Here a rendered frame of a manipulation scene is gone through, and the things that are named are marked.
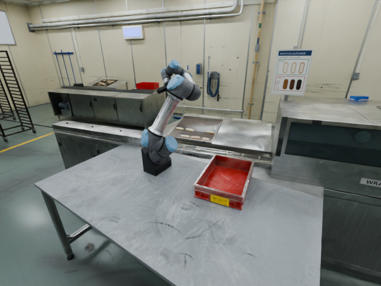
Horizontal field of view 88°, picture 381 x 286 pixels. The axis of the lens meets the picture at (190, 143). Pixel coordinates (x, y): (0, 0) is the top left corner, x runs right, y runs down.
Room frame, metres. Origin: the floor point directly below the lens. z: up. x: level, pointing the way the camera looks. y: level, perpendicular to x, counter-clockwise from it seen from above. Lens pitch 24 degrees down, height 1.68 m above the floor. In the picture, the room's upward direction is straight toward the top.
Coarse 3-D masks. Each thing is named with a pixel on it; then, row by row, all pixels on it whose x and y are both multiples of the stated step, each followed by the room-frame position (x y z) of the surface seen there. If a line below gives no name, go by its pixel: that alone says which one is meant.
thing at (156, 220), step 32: (96, 160) 1.55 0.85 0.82; (128, 160) 1.55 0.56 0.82; (192, 160) 1.54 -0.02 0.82; (64, 192) 1.10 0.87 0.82; (96, 192) 1.09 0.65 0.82; (128, 192) 1.09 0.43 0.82; (160, 192) 1.09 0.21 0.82; (192, 192) 1.09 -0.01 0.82; (256, 192) 1.08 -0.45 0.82; (288, 192) 1.08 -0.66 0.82; (96, 224) 0.82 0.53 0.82; (128, 224) 0.81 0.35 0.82; (160, 224) 0.81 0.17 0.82; (192, 224) 0.81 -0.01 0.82; (224, 224) 0.81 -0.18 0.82; (256, 224) 0.81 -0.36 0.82; (288, 224) 0.81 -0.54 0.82; (320, 224) 0.80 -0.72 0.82; (160, 256) 0.62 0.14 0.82; (192, 256) 0.62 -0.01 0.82; (224, 256) 0.62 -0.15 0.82; (256, 256) 0.62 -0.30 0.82; (288, 256) 0.62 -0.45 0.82; (320, 256) 0.61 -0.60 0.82
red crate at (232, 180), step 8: (216, 168) 1.39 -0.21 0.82; (224, 168) 1.39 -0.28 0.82; (208, 176) 1.27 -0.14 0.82; (216, 176) 1.27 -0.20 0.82; (224, 176) 1.27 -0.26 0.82; (232, 176) 1.27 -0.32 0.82; (240, 176) 1.27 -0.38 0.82; (208, 184) 1.17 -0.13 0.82; (216, 184) 1.17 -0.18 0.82; (224, 184) 1.17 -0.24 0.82; (232, 184) 1.17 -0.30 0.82; (240, 184) 1.17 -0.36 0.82; (200, 192) 1.02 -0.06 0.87; (232, 192) 1.08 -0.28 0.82; (240, 192) 1.08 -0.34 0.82; (208, 200) 1.00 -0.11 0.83; (240, 208) 0.92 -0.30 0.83
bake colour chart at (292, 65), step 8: (280, 56) 2.20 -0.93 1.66; (288, 56) 2.17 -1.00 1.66; (296, 56) 2.14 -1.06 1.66; (304, 56) 2.12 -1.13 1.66; (280, 64) 2.19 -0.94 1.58; (288, 64) 2.17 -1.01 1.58; (296, 64) 2.14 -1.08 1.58; (304, 64) 2.11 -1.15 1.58; (280, 72) 2.19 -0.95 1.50; (288, 72) 2.16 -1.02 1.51; (296, 72) 2.13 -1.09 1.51; (304, 72) 2.10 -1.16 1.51; (280, 80) 2.18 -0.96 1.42; (288, 80) 2.15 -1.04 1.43; (296, 80) 2.13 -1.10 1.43; (304, 80) 2.10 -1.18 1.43; (272, 88) 2.21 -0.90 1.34; (280, 88) 2.18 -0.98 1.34; (288, 88) 2.15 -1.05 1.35; (296, 88) 2.12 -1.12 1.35; (304, 88) 2.09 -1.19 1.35
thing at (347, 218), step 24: (72, 144) 2.18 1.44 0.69; (96, 144) 2.05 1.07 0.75; (120, 144) 1.90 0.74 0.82; (336, 192) 1.10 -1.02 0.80; (336, 216) 1.09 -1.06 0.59; (360, 216) 1.04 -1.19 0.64; (336, 240) 1.07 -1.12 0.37; (360, 240) 1.02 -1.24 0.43; (336, 264) 1.04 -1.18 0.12; (360, 264) 1.00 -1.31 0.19
